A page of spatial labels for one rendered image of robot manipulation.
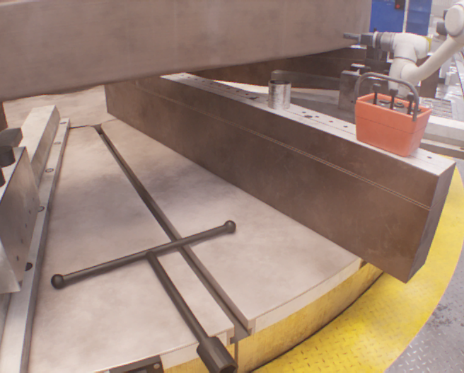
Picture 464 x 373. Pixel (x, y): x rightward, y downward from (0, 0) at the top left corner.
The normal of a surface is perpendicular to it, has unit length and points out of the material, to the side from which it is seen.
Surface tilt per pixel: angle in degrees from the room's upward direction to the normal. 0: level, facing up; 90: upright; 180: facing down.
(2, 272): 90
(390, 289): 0
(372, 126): 97
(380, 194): 90
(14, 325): 0
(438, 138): 90
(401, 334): 0
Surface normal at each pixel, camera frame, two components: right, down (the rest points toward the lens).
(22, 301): 0.00, -0.88
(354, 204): -0.77, 0.31
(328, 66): -0.09, 0.48
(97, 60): 0.44, 0.44
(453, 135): -0.44, 0.13
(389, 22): -0.49, 0.42
